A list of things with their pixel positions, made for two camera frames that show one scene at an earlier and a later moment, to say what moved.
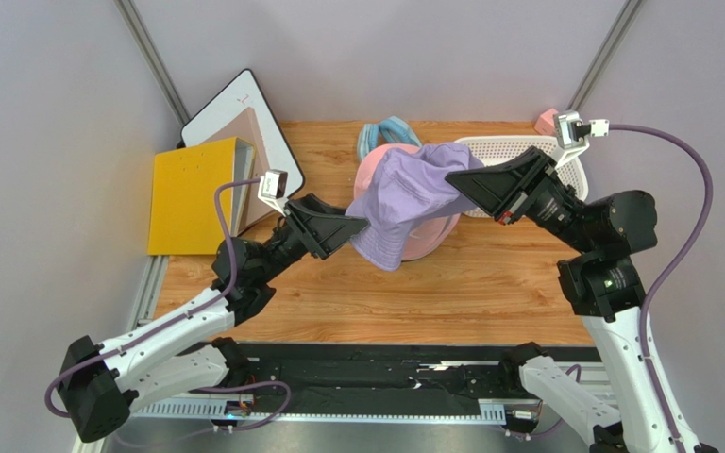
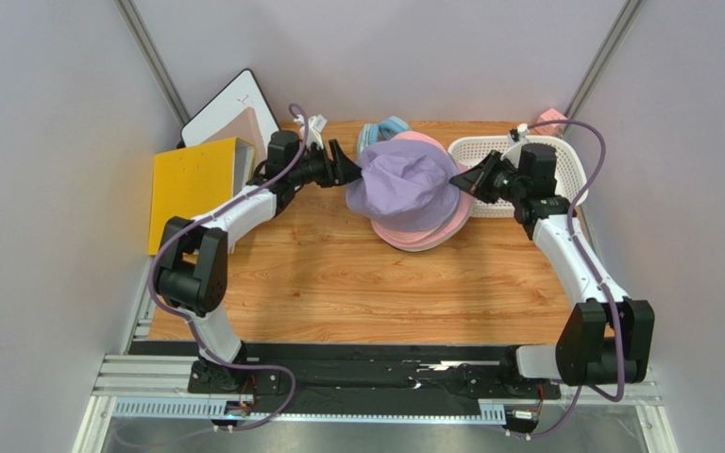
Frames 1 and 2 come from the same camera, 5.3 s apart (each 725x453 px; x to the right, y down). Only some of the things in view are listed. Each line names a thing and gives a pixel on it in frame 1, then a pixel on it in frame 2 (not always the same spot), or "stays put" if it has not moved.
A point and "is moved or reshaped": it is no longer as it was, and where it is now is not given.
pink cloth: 428,238 → 426,239
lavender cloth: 410,187 is moved or reshaped
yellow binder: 183,214 stays put
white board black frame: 247,91 stays put
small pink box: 545,125 stays put
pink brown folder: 244,126 stays put
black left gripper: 321,228 → 339,172
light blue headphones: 390,129 stays put
